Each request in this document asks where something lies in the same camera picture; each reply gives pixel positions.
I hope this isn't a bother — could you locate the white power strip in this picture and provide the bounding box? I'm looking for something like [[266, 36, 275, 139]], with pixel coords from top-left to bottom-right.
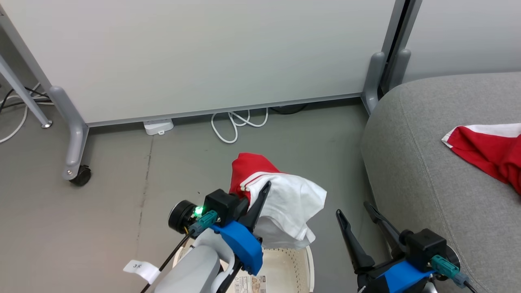
[[143, 118, 174, 136]]

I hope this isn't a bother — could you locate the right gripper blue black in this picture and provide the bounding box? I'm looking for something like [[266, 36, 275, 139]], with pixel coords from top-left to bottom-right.
[[336, 201, 438, 293]]

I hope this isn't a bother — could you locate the black floor cable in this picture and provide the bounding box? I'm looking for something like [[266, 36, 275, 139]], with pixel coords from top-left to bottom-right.
[[269, 104, 309, 115]]

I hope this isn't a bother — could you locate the grey fabric sofa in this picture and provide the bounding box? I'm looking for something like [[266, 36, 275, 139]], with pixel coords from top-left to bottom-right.
[[361, 72, 521, 293]]

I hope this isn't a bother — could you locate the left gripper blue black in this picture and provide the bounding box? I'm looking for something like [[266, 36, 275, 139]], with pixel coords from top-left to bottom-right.
[[210, 181, 272, 276]]

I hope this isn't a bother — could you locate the white paper tag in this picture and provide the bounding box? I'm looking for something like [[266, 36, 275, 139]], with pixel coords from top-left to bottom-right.
[[123, 260, 160, 284]]

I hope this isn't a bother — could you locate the grey metal stand leg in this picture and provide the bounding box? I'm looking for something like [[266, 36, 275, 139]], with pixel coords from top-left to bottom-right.
[[0, 53, 53, 129]]

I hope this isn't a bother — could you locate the narrow white partition panel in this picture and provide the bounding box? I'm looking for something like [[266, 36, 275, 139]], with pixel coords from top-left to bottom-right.
[[383, 0, 521, 92]]

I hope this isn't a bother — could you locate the coiled white cable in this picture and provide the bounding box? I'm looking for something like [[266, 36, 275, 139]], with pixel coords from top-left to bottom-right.
[[210, 108, 269, 144]]

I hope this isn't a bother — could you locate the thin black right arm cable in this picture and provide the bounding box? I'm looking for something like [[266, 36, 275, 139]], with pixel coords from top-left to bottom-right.
[[454, 273, 479, 293]]

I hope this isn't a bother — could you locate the red white garment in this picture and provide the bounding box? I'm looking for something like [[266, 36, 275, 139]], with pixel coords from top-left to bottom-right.
[[441, 123, 521, 195], [229, 153, 327, 250]]

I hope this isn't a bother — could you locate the beige perforated laundry basket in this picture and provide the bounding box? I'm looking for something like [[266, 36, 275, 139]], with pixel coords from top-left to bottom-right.
[[173, 240, 315, 293]]

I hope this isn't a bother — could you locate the wide white partition panel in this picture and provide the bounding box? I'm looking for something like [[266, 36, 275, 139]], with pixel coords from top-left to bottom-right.
[[0, 0, 407, 181]]

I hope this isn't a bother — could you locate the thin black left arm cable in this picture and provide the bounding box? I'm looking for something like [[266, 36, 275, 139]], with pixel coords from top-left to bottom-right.
[[140, 232, 192, 293]]

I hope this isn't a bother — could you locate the black caster wheel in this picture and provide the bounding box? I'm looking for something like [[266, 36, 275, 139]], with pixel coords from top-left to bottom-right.
[[69, 165, 92, 187]]

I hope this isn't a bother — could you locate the printed label sticker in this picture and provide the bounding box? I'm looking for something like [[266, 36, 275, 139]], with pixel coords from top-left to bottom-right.
[[233, 275, 267, 293]]

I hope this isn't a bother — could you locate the black cable by stand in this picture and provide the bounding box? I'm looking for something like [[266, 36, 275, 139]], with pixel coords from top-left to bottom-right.
[[0, 86, 51, 111]]

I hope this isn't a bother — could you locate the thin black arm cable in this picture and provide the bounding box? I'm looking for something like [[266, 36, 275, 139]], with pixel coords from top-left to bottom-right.
[[454, 273, 479, 293], [140, 232, 192, 293]]

